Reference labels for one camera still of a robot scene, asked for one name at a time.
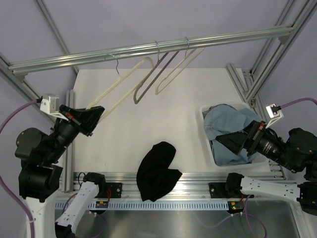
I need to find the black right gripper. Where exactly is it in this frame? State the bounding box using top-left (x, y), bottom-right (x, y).
top-left (215, 119), bottom-right (300, 172)

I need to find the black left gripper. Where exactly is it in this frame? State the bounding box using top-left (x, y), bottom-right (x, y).
top-left (46, 103), bottom-right (106, 162)

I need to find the light blue denim skirt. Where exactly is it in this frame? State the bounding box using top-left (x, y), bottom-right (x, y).
top-left (202, 104), bottom-right (261, 166)

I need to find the cream hanger of black garment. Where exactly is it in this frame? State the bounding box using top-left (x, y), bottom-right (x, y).
top-left (86, 57), bottom-right (155, 122)

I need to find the grey hanger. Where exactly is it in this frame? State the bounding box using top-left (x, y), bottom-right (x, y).
top-left (133, 41), bottom-right (180, 105)

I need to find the black garment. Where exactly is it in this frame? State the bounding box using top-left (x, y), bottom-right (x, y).
top-left (136, 141), bottom-right (182, 202)

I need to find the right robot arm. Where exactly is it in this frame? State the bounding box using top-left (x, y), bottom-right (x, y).
top-left (216, 121), bottom-right (317, 215)

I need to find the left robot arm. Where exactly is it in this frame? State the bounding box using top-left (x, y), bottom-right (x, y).
top-left (15, 105), bottom-right (107, 238)

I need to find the white plastic basket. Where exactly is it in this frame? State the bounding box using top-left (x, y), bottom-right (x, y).
top-left (199, 102), bottom-right (269, 170)

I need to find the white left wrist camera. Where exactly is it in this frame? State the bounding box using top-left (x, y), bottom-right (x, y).
top-left (40, 94), bottom-right (59, 117)

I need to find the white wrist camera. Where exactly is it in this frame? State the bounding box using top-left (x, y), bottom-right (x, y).
top-left (265, 104), bottom-right (284, 128)
top-left (40, 94), bottom-right (59, 117)

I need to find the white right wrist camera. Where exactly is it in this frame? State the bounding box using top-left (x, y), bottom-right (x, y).
top-left (265, 104), bottom-right (284, 128)

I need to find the aluminium frame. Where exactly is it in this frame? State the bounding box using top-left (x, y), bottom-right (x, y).
top-left (0, 0), bottom-right (317, 201)

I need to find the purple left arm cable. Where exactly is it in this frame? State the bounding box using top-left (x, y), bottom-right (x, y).
top-left (0, 100), bottom-right (108, 238)

